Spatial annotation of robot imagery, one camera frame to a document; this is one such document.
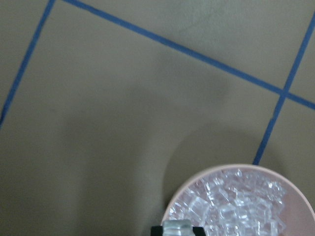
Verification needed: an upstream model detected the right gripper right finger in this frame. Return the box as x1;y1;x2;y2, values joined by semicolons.
192;226;205;236

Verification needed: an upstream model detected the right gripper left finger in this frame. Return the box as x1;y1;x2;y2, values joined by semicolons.
151;226;163;236

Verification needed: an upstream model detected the pink bowl of ice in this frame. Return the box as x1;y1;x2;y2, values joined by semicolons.
160;164;315;236

